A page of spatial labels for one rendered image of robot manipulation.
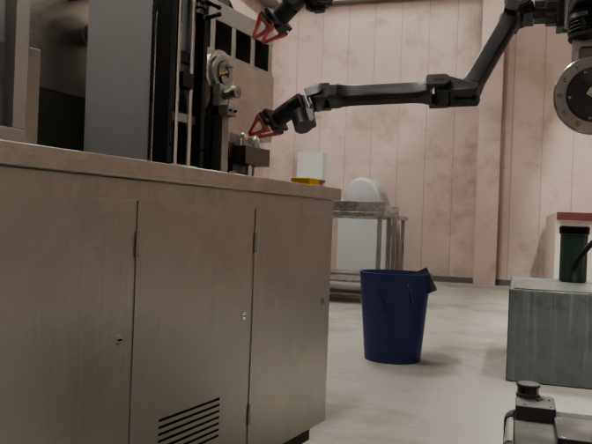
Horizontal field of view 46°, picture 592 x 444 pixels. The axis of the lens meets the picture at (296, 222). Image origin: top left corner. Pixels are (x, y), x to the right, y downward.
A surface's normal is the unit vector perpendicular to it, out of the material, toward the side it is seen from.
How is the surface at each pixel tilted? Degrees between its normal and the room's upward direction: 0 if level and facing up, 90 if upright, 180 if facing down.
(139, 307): 90
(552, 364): 90
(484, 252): 90
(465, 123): 90
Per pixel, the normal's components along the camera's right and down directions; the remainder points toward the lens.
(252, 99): 0.88, 0.04
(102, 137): -0.47, -0.02
